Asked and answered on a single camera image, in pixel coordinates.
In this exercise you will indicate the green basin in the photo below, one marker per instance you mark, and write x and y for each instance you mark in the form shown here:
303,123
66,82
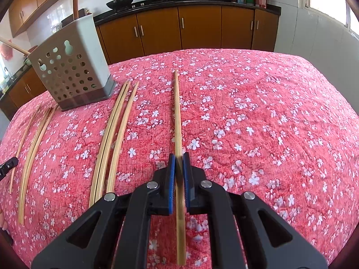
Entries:
27,60

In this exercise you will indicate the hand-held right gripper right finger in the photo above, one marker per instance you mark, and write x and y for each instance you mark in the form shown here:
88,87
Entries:
187,173

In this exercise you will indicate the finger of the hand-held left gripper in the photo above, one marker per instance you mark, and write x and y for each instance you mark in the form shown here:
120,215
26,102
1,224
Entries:
9,165

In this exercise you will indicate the black gas stove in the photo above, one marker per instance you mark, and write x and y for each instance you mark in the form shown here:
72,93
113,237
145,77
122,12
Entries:
140,4

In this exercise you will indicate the metal sink faucet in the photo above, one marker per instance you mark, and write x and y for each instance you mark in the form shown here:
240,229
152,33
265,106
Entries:
7,73

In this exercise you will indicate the red floral tablecloth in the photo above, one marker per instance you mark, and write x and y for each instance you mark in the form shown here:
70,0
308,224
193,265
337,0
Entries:
252,117

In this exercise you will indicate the black kitchen countertop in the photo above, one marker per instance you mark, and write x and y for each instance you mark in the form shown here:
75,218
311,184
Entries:
196,1

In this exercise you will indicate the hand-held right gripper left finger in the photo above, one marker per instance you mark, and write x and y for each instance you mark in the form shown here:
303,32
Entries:
171,173

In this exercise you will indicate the perforated grey utensil holder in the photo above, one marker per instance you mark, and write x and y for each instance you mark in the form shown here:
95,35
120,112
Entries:
95,42

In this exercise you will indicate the brown lower kitchen cabinets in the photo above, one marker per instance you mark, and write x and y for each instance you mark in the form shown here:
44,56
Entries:
202,30

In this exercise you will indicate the small black wok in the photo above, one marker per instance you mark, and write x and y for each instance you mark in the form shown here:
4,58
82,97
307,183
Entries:
120,2

